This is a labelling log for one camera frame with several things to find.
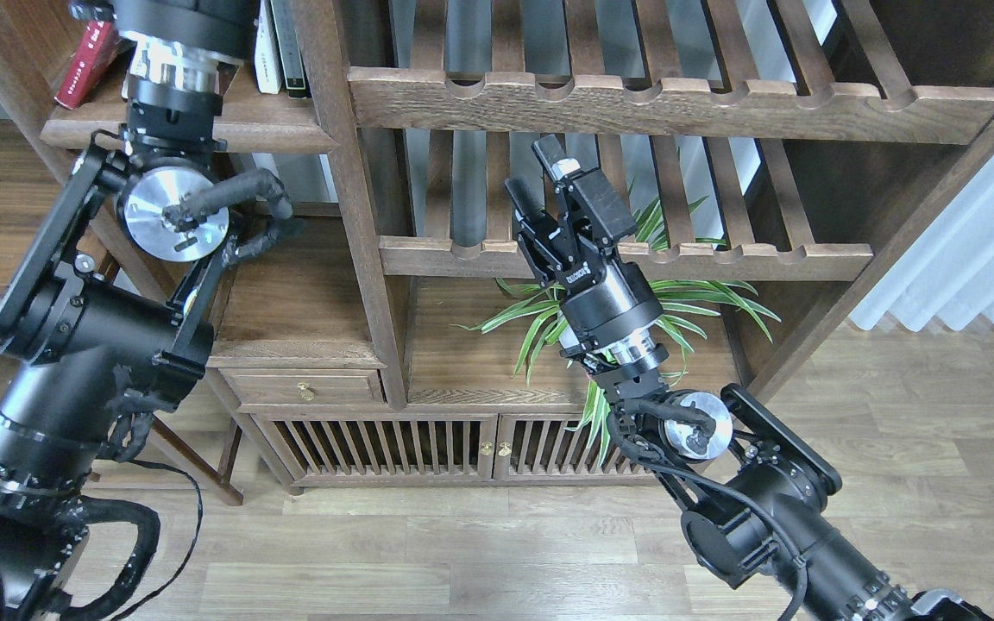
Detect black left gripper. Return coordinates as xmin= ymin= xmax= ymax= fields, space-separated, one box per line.
xmin=70 ymin=1 xmax=259 ymax=97

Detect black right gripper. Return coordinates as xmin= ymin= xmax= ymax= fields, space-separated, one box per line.
xmin=505 ymin=135 xmax=668 ymax=376

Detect red book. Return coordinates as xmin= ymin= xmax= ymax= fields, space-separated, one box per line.
xmin=54 ymin=20 xmax=121 ymax=110

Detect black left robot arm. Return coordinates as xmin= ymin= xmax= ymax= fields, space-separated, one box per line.
xmin=0 ymin=1 xmax=301 ymax=620

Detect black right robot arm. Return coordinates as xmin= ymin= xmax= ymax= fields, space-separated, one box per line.
xmin=506 ymin=135 xmax=987 ymax=620

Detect white upright book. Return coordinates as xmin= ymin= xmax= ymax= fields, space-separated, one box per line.
xmin=253 ymin=0 xmax=285 ymax=95

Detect dark upright book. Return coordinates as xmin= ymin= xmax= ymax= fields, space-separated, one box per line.
xmin=271 ymin=0 xmax=311 ymax=99

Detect green spider plant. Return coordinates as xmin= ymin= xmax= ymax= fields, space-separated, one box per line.
xmin=475 ymin=210 xmax=773 ymax=461

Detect white plant pot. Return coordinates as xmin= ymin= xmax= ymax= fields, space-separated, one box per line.
xmin=557 ymin=324 xmax=584 ymax=357

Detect dark wooden bookshelf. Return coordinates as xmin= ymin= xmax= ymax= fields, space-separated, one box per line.
xmin=0 ymin=0 xmax=994 ymax=507

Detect brass cabinet door knobs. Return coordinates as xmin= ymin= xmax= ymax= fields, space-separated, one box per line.
xmin=480 ymin=442 xmax=513 ymax=457

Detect brass drawer knob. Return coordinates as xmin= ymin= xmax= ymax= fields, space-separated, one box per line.
xmin=296 ymin=382 xmax=317 ymax=402

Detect white curtain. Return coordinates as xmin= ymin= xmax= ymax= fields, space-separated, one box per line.
xmin=851 ymin=156 xmax=994 ymax=331

